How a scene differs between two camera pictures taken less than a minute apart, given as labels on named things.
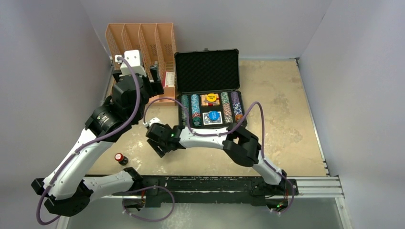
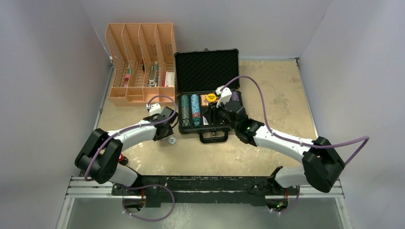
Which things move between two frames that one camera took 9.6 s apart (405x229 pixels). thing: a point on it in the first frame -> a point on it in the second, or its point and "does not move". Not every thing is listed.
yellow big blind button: x=211 y=97 does not move
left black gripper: x=154 y=87 -> x=170 y=133
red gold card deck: x=205 y=102 does not move
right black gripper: x=159 y=148 -> x=211 y=114
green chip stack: x=185 y=101 does not move
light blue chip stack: x=195 y=105 does not move
